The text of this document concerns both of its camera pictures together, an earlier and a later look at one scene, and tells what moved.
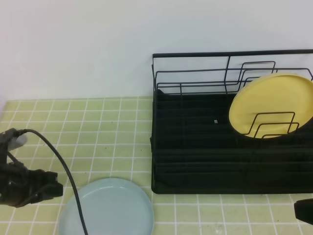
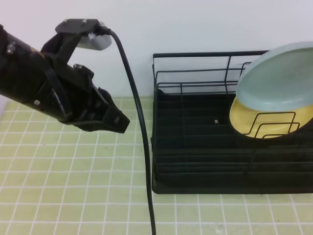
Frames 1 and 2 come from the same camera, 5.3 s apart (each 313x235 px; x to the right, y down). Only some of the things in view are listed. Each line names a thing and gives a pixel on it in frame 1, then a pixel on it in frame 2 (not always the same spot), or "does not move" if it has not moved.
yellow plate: (271, 105) does not move
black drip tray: (195, 150) does not move
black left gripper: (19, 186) to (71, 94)
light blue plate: (111, 206) to (279, 78)
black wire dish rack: (192, 134) does not move
